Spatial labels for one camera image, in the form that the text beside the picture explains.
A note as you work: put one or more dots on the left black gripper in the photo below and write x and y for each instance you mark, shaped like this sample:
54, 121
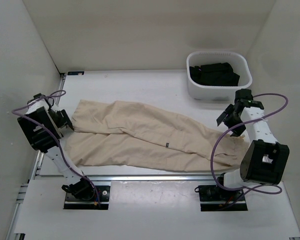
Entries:
64, 121

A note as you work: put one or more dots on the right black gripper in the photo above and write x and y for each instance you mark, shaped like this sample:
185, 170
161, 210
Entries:
224, 117

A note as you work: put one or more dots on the white plastic basket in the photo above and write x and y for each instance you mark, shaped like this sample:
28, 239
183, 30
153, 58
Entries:
217, 93

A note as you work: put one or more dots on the beige trousers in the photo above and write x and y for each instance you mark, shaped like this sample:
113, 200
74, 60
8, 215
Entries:
140, 135

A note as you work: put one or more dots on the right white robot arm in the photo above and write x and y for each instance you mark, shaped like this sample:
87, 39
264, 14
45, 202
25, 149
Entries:
265, 160

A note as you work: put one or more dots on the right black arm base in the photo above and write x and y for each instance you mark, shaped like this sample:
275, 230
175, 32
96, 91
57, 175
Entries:
215, 199

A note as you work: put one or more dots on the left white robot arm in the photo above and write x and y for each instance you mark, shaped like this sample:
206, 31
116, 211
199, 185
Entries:
42, 123

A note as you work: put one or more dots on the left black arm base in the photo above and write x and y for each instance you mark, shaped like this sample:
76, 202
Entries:
90, 202

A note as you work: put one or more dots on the black trousers in basket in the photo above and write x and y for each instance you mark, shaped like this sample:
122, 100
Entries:
216, 75

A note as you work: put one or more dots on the blue corner label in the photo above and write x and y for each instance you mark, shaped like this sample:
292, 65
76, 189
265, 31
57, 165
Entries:
75, 73

